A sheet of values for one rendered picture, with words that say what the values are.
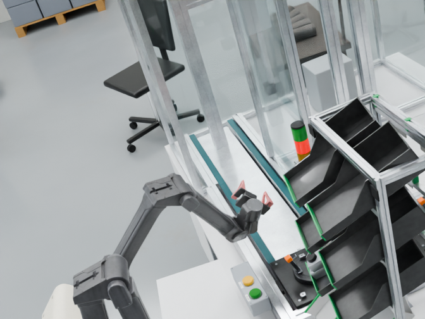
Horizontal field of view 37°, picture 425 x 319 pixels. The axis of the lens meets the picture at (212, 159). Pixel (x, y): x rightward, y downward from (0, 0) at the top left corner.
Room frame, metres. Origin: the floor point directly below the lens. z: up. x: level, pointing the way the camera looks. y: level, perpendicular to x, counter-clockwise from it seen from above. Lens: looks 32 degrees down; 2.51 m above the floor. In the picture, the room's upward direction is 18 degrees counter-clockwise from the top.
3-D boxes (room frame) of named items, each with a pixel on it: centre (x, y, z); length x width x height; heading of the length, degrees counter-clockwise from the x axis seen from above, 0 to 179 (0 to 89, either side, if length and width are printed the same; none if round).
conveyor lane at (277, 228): (1.92, -0.19, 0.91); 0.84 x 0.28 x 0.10; 8
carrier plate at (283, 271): (1.62, -0.21, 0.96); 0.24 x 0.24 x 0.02; 8
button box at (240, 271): (1.67, 0.01, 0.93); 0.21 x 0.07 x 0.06; 8
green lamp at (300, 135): (1.82, -0.30, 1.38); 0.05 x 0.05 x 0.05
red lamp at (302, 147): (1.82, -0.30, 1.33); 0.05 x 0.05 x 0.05
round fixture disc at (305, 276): (1.62, -0.21, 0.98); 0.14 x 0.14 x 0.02
